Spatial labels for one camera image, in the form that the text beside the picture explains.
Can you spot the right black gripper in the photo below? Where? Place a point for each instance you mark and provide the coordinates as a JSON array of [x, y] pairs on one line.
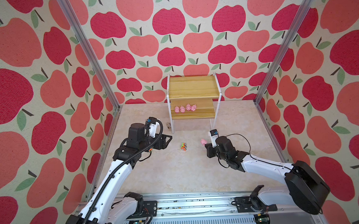
[[208, 148]]

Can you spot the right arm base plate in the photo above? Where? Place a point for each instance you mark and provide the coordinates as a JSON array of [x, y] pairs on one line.
[[250, 205]]

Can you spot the left aluminium frame post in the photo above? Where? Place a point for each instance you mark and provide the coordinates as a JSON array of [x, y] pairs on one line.
[[73, 20]]

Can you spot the multicolour toy car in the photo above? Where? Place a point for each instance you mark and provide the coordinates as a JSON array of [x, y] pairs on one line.
[[184, 146]]

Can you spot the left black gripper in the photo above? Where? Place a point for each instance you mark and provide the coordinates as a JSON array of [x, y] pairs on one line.
[[163, 145]]

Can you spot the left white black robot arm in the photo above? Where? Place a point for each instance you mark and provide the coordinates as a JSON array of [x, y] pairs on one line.
[[101, 209]]

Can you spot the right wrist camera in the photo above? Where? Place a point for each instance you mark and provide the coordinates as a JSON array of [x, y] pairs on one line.
[[213, 136]]

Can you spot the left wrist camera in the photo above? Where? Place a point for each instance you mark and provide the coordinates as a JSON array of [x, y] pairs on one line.
[[152, 126]]

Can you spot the wooden two-tier white-frame shelf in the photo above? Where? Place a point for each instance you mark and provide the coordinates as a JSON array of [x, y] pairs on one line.
[[202, 91]]

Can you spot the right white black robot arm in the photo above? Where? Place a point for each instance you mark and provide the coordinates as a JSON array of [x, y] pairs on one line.
[[300, 185]]

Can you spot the aluminium frame post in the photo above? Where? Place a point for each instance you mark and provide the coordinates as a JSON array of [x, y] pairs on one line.
[[73, 20], [288, 38]]

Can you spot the front aluminium rail frame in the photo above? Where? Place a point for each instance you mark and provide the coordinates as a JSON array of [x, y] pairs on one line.
[[216, 208]]

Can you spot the right aluminium frame post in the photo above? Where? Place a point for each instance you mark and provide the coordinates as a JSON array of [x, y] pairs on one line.
[[288, 38]]

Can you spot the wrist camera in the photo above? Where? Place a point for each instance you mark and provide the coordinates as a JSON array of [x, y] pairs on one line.
[[152, 126], [213, 136]]

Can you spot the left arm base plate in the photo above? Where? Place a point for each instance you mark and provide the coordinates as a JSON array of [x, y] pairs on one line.
[[148, 208]]

